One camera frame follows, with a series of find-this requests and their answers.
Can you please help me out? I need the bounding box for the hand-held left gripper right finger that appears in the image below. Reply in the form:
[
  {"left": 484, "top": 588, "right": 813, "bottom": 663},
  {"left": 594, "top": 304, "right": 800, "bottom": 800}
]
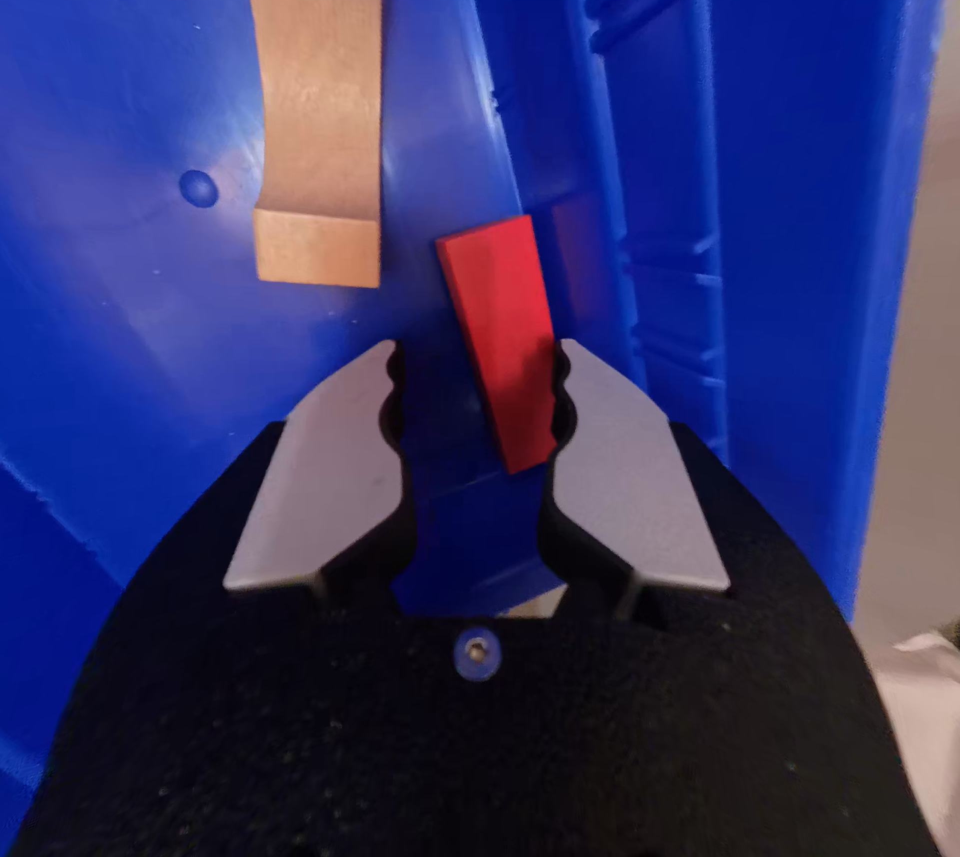
[{"left": 536, "top": 338, "right": 732, "bottom": 622}]

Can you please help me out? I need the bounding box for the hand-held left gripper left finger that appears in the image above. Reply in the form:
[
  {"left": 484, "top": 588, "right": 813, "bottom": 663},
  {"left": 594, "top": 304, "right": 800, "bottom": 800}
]
[{"left": 222, "top": 339, "right": 419, "bottom": 605}]

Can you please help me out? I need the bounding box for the red rectangular wooden block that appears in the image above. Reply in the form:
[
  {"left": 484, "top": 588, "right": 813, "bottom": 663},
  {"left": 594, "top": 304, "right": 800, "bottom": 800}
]
[{"left": 435, "top": 214, "right": 560, "bottom": 476}]

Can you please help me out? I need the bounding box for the natural wood arch block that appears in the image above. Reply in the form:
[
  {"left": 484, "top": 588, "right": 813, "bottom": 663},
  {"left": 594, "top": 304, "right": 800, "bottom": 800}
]
[{"left": 225, "top": 0, "right": 385, "bottom": 290}]

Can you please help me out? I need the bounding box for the tagged blue storage bin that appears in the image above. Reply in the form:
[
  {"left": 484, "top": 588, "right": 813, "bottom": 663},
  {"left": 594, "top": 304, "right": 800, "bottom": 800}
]
[{"left": 0, "top": 0, "right": 942, "bottom": 809}]

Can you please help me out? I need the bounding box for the person's white clothing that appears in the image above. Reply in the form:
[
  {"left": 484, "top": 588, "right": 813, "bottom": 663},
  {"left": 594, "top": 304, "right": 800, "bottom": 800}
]
[{"left": 870, "top": 632, "right": 960, "bottom": 851}]

